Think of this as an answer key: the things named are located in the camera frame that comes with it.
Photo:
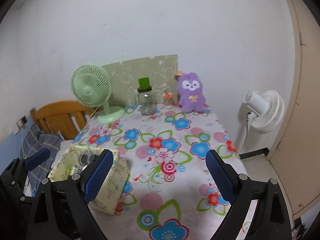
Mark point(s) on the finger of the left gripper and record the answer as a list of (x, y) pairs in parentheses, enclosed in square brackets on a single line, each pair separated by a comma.
[(14, 176)]

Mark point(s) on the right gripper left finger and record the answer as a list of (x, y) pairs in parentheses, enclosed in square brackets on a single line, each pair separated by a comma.
[(60, 209)]

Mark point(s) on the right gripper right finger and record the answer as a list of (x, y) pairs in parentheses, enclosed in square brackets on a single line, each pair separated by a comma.
[(270, 218)]

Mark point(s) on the yellow cartoon fabric storage box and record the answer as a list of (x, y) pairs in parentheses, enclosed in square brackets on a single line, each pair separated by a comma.
[(111, 190)]

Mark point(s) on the blue plaid bedding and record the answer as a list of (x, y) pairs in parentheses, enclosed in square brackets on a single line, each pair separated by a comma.
[(34, 141)]

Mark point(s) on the beige door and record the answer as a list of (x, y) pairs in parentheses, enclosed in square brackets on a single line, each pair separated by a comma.
[(295, 153)]

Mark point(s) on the wooden chair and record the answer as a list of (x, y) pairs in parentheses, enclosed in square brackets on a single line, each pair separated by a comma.
[(61, 117)]

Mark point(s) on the floral tablecloth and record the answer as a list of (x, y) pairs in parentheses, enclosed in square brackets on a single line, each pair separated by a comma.
[(169, 193)]

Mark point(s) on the white standing fan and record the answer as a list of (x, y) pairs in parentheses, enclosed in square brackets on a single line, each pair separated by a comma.
[(266, 112)]

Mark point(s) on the green desk fan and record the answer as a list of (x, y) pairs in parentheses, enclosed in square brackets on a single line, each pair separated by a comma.
[(91, 86)]

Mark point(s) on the glass jar green lid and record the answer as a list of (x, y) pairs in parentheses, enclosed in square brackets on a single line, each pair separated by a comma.
[(145, 98)]

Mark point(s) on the purple plush toy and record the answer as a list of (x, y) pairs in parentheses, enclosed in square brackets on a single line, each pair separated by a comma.
[(190, 92)]

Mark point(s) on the toothpick jar orange lid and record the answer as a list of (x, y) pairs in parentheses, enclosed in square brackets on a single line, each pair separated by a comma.
[(168, 100)]

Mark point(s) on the wall power socket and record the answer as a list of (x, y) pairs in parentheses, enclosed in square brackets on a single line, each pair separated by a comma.
[(22, 122)]

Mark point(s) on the green patterned wall board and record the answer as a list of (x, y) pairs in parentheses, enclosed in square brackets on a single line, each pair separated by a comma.
[(124, 78)]

